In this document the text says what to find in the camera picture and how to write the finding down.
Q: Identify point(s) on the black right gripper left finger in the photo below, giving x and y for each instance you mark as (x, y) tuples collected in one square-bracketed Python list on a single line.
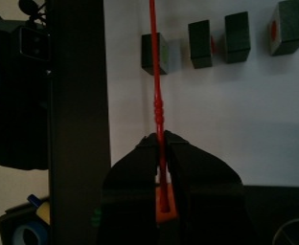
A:
[(128, 197)]

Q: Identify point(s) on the black toy sushi piece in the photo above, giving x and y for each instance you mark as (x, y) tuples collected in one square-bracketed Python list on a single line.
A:
[(237, 38), (147, 54), (199, 44), (293, 25)]

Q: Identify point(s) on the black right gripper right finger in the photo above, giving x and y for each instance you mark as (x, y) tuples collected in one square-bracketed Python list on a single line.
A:
[(207, 204)]

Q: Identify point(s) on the black bulky equipment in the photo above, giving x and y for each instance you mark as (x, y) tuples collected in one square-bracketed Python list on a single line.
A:
[(15, 111)]

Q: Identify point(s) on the white cutting board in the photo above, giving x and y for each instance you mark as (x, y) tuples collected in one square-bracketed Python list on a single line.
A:
[(242, 127)]

